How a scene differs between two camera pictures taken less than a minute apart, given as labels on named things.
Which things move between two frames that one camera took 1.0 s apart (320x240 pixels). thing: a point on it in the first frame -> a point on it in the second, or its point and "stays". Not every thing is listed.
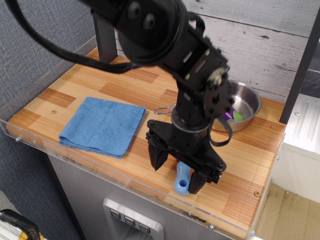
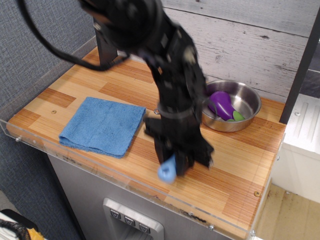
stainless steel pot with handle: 245,104 stays
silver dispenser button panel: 127,224 stays
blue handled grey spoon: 182,183 -> 167,172
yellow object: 23,236 -> 34,235
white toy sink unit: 297,168 stays
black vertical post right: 299,78 stays
